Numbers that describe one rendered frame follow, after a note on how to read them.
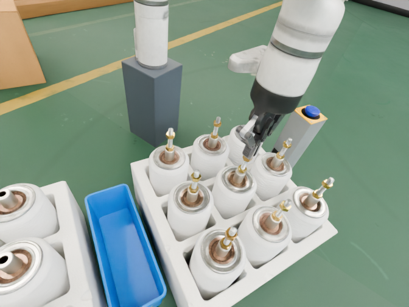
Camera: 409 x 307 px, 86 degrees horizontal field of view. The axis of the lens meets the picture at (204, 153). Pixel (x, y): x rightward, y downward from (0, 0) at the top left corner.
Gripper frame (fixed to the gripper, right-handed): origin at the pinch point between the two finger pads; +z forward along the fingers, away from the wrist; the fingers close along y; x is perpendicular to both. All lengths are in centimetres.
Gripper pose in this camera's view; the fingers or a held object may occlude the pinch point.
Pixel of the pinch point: (251, 148)
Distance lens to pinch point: 43.7
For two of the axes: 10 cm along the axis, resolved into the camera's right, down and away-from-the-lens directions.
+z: -1.5, 6.7, 7.3
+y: 7.1, -4.4, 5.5
